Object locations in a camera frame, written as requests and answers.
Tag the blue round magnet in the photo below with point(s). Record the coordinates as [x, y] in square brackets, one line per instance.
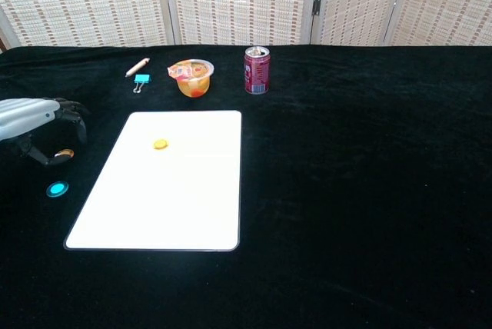
[57, 189]

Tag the fruit jelly cup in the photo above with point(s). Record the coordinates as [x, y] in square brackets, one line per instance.
[194, 81]

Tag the red soda can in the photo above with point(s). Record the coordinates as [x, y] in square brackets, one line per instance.
[257, 73]

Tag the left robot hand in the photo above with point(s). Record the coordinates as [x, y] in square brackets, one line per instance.
[27, 113]

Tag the blue binder clip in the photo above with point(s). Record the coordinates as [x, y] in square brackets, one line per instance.
[142, 78]

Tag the orange round magnet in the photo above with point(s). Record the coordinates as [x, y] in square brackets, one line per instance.
[160, 144]
[64, 152]

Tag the black screen hinge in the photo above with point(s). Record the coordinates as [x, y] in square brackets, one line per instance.
[316, 6]

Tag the black velvet tablecloth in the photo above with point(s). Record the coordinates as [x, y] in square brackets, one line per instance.
[346, 190]

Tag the white magnetic board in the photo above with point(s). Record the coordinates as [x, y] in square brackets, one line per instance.
[165, 198]

